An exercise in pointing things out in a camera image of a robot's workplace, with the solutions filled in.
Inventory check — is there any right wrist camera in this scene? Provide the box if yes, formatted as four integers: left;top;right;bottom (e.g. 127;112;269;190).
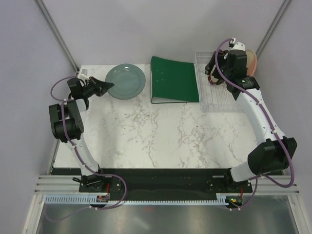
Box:
229;38;246;52

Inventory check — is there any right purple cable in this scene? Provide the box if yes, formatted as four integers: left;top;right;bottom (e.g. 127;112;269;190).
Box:
216;38;296;211

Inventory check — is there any white slotted cable duct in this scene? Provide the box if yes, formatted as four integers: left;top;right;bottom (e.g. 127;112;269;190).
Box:
44;194;237;205

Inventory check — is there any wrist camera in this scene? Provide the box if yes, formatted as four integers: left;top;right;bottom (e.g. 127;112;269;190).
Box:
229;38;246;52
78;69;88;79

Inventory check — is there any grey-blue plate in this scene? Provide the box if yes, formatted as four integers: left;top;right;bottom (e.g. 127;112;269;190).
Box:
105;63;146;100

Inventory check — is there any aluminium corner post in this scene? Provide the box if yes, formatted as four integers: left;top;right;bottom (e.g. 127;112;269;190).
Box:
256;0;293;57
34;0;79;74

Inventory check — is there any white wire dish rack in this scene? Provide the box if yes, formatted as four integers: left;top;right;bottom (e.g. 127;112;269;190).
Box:
194;51;243;113

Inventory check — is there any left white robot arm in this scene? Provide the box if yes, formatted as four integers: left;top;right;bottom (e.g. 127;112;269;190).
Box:
49;76;114;192

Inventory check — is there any right aluminium corner post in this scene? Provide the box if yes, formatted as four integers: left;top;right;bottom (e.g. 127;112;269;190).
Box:
256;0;293;57

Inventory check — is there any aluminium frame rail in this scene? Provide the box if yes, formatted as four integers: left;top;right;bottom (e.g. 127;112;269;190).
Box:
35;175;300;195

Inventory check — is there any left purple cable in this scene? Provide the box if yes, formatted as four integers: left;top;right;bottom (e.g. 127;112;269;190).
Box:
45;77;127;222

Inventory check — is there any left aluminium corner post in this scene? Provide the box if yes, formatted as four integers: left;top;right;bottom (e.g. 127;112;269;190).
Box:
34;0;79;74

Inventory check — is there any pink and cream plate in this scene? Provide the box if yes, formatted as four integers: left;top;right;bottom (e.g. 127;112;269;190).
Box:
246;49;257;77

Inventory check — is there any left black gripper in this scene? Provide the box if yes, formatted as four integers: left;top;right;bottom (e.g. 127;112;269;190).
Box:
82;76;115;98

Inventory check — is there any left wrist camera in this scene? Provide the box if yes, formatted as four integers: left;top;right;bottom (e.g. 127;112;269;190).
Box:
78;69;88;79

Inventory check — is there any green ring binder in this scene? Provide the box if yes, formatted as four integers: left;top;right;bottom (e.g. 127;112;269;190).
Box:
150;56;199;104

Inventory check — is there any red rimmed cream plate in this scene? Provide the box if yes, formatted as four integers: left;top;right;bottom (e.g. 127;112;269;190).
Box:
207;70;224;85

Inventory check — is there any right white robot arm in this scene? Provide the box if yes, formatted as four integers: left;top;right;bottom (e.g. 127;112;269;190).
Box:
205;48;297;192

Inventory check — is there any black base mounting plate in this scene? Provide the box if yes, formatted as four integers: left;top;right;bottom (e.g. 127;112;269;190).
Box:
79;168;253;200

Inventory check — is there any purple cable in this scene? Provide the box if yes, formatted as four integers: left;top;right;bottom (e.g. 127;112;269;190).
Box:
45;77;127;222
216;38;296;211

